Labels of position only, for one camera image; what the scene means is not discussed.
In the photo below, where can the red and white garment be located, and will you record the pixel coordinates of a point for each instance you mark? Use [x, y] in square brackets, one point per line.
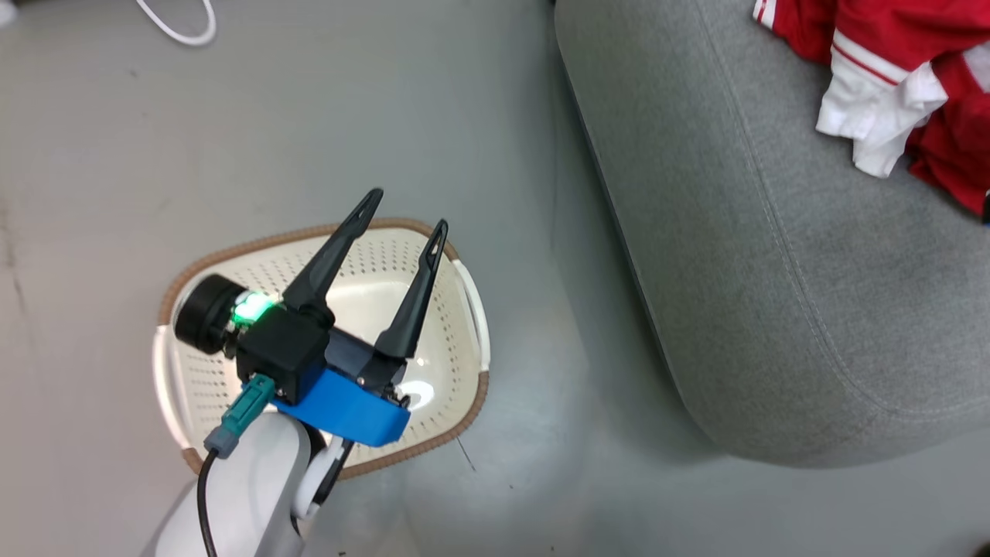
[874, 23]

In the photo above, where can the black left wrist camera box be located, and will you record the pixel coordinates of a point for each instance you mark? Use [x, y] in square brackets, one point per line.
[282, 352]

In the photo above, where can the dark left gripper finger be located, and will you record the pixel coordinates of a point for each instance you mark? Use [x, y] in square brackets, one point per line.
[418, 298]
[332, 251]

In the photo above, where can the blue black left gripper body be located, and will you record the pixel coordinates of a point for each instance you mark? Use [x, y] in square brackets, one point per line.
[348, 406]

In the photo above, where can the cream perforated laundry basket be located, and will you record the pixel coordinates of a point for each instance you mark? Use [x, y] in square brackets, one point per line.
[363, 298]

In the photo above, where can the grey fabric sofa seat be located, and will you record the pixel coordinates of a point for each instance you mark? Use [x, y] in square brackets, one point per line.
[773, 271]

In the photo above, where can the black round left gripper motor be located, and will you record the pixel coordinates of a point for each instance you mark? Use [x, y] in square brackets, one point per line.
[205, 313]

